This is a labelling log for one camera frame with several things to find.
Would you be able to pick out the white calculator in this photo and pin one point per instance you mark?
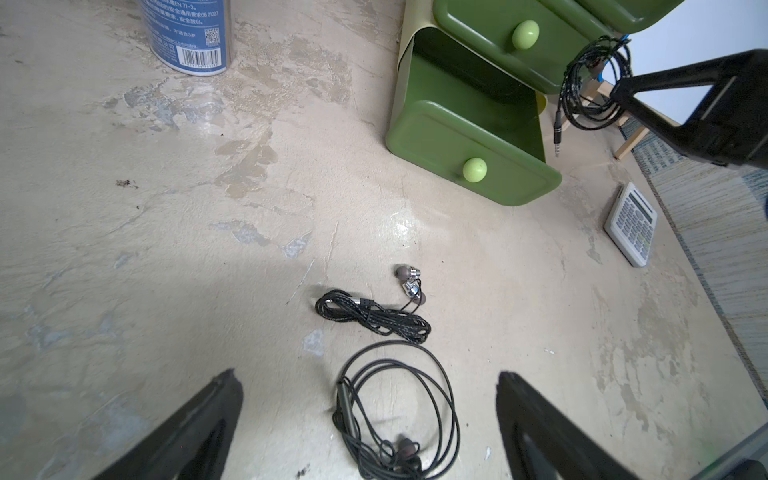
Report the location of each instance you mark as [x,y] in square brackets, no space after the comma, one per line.
[631,225]

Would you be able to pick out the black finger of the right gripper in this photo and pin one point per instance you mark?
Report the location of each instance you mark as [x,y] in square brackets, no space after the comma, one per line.
[729,125]

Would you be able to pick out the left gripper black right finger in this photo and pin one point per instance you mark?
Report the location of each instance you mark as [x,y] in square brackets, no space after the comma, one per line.
[542,443]

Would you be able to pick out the black earphones large loop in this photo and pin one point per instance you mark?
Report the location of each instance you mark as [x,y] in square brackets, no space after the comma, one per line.
[396,412]

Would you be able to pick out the green three-drawer cabinet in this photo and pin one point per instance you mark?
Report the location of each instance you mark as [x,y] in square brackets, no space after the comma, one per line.
[469,77]

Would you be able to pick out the blue-lid pencil canister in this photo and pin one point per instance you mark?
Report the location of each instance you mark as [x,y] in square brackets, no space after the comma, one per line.
[192,37]

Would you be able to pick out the black earphones small coil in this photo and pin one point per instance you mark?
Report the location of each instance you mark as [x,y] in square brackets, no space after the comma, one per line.
[340,306]

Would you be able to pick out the black earphones round coil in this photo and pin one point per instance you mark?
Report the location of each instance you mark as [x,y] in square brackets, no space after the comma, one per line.
[580,102]

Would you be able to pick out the small whiteboard on easel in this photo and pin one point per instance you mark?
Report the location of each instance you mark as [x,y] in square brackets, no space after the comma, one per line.
[693,32]

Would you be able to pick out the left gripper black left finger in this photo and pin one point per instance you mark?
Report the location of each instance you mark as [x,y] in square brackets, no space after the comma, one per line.
[193,443]

